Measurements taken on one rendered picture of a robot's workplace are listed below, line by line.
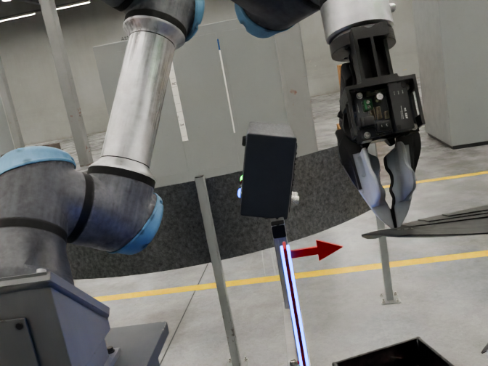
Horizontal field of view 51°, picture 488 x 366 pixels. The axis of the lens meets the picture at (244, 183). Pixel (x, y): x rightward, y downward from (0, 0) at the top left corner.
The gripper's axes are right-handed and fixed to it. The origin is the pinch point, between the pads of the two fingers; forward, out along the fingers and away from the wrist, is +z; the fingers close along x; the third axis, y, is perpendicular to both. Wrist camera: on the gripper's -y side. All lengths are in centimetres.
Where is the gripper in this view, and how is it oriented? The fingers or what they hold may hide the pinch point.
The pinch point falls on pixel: (391, 216)
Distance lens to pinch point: 59.4
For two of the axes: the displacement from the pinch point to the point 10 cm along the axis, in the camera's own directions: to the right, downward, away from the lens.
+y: -0.8, -0.8, -9.9
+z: 1.7, 9.8, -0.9
